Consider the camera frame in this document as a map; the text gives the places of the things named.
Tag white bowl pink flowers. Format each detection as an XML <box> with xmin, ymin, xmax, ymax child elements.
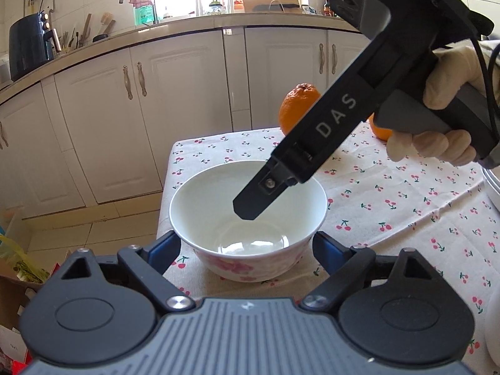
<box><xmin>169</xmin><ymin>160</ymin><xmax>328</xmax><ymax>283</ymax></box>

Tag white plate with fruit print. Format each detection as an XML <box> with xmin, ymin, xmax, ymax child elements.
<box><xmin>481</xmin><ymin>167</ymin><xmax>500</xmax><ymax>210</ymax></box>

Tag white kitchen cabinets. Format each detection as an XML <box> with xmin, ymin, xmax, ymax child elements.
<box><xmin>1</xmin><ymin>13</ymin><xmax>368</xmax><ymax>218</ymax></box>

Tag right hand beige glove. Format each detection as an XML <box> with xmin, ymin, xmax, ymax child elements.
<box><xmin>386</xmin><ymin>41</ymin><xmax>500</xmax><ymax>168</ymax></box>

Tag cherry print tablecloth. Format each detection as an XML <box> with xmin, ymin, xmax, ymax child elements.
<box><xmin>157</xmin><ymin>123</ymin><xmax>499</xmax><ymax>374</ymax></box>

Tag orange without leaves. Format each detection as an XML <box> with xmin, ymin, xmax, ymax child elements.
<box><xmin>279</xmin><ymin>83</ymin><xmax>320</xmax><ymax>136</ymax></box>

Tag orange with green leaves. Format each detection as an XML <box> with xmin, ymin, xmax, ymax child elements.
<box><xmin>367</xmin><ymin>112</ymin><xmax>393</xmax><ymax>143</ymax></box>

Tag yellow plastic bag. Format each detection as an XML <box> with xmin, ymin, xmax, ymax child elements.
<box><xmin>0</xmin><ymin>235</ymin><xmax>49</xmax><ymax>283</ymax></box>

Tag cardboard box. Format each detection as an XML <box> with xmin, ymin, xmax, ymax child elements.
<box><xmin>0</xmin><ymin>261</ymin><xmax>59</xmax><ymax>375</ymax></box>

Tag green dish soap bottle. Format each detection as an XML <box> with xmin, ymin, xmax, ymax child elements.
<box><xmin>131</xmin><ymin>0</ymin><xmax>157</xmax><ymax>26</ymax></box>

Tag black air fryer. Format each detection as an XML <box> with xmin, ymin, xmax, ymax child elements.
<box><xmin>8</xmin><ymin>11</ymin><xmax>61</xmax><ymax>82</ymax></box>

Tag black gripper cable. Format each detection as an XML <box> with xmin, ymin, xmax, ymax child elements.
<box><xmin>470</xmin><ymin>36</ymin><xmax>500</xmax><ymax>126</ymax></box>

